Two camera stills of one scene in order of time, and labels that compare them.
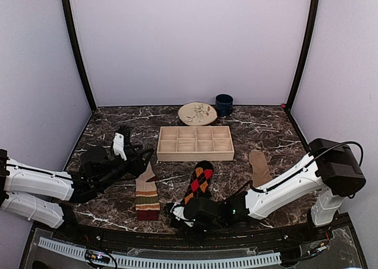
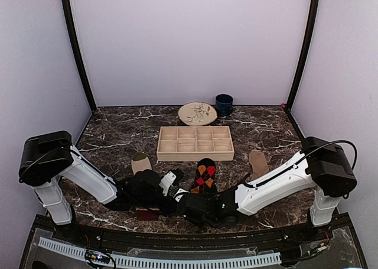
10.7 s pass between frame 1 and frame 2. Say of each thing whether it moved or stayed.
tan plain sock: stayed
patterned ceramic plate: stayed
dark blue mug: stayed
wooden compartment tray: stayed
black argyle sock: moved
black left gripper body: moved
